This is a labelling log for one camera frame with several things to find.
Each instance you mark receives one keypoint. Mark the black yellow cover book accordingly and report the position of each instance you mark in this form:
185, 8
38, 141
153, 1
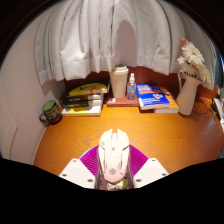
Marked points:
86, 89

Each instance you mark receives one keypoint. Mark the pink computer mouse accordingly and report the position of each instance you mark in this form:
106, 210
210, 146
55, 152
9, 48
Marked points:
113, 153

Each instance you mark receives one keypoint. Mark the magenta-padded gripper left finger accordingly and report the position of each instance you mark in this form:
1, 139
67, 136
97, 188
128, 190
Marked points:
76, 173

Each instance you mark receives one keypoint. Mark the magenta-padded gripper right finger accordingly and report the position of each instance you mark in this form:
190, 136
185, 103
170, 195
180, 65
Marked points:
151, 171

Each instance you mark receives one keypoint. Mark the green dark mug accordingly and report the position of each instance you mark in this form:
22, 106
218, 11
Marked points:
51, 111

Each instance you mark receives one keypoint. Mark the white ceramic vase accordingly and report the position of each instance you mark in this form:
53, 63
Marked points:
186, 96

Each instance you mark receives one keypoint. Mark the white yellow book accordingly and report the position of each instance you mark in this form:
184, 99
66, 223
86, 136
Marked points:
81, 111

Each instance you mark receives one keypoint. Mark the red-brown flat book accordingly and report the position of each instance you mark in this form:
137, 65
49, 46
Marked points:
116, 102

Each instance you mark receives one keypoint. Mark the beige travel tumbler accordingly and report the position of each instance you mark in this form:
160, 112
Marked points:
119, 83

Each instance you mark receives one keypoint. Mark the white curtain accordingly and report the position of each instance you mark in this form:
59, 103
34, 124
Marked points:
100, 33

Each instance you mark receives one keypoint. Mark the clear spray bottle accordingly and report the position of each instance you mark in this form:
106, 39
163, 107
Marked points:
131, 90

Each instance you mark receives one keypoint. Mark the yellow orange book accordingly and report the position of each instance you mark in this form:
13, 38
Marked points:
173, 103

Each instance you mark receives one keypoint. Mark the blue cover book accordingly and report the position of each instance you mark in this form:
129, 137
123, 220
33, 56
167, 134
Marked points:
151, 95

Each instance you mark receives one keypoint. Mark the white flower bouquet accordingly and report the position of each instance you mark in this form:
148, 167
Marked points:
193, 56

